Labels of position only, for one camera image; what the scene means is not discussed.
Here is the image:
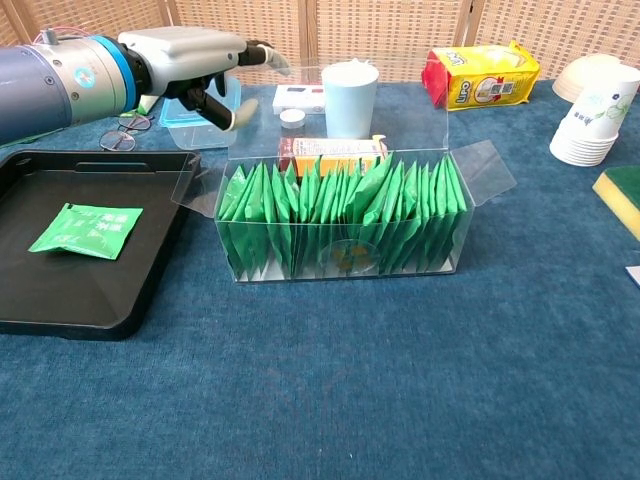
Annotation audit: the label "small round black white jar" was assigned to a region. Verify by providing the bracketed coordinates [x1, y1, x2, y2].
[278, 108, 307, 130]

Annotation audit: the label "brown orange carton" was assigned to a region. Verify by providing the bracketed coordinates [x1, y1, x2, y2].
[278, 134, 390, 177]

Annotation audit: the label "thin-framed eyeglasses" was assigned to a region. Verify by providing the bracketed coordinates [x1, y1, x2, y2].
[98, 112, 156, 153]

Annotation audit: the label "white box red blue print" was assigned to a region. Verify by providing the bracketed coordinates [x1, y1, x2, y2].
[272, 83, 329, 115]

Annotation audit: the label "green packet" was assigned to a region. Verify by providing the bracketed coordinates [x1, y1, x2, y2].
[27, 202, 145, 261]

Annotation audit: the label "beige bowl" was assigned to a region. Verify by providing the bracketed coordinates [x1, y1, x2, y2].
[551, 53, 640, 100]

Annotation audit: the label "stack of white paper cups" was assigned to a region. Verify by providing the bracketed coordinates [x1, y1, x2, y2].
[548, 77, 640, 167]

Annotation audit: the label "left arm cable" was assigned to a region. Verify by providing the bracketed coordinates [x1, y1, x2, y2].
[30, 25, 101, 45]

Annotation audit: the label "row of green sachets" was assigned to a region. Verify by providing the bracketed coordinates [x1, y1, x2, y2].
[218, 152, 469, 279]

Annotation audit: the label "blue felt table cover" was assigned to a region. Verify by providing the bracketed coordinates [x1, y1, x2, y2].
[0, 79, 640, 480]

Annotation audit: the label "wicker folding screen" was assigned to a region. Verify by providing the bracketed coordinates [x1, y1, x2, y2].
[0, 0, 640, 87]

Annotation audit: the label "black plastic tray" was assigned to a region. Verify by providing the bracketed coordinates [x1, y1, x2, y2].
[0, 148, 202, 342]

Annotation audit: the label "light blue paper cup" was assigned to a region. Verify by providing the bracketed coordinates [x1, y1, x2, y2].
[320, 58, 380, 140]

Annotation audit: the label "yellow red snack bag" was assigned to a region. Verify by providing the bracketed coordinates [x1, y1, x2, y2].
[421, 40, 542, 111]

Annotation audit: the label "transparent plastic box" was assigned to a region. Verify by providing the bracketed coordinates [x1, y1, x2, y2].
[172, 57, 519, 285]

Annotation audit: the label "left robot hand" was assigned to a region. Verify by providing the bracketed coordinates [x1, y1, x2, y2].
[118, 28, 292, 134]

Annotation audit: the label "green yellow scrub sponge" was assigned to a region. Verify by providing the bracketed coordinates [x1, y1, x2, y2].
[592, 165, 640, 227]

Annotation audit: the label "blue-rimmed clear food container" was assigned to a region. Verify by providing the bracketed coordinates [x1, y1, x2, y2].
[159, 74, 242, 150]

